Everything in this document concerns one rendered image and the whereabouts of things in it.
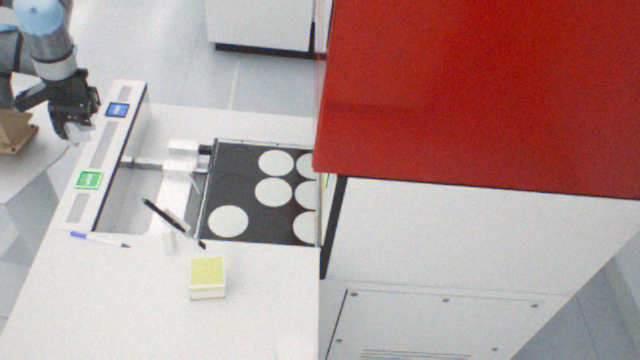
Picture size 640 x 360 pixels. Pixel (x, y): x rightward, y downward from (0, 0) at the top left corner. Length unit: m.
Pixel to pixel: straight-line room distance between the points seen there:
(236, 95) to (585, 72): 2.38
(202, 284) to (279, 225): 0.32
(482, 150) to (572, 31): 0.27
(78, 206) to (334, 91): 0.73
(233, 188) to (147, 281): 0.37
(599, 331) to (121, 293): 2.05
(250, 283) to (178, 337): 0.19
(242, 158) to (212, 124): 0.26
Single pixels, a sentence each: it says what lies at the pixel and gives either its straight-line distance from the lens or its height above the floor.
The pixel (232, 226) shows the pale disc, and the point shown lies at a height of 0.90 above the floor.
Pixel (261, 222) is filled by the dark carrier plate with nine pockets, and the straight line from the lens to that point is 1.33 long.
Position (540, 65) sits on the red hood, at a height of 1.52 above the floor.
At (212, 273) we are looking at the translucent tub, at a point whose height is 1.03.
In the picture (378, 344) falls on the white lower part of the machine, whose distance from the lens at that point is 1.70.
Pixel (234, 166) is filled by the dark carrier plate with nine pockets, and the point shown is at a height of 0.90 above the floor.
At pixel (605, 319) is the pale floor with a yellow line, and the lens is 2.68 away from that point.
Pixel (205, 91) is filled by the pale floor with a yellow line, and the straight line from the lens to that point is 3.10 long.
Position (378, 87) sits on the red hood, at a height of 1.45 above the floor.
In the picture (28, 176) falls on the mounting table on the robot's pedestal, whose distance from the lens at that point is 1.64.
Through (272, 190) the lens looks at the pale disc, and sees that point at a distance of 1.39.
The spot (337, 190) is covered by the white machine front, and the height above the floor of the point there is 1.18.
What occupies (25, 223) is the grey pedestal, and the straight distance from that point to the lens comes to 1.97.
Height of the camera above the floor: 1.97
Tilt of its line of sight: 49 degrees down
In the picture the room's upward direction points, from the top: 10 degrees clockwise
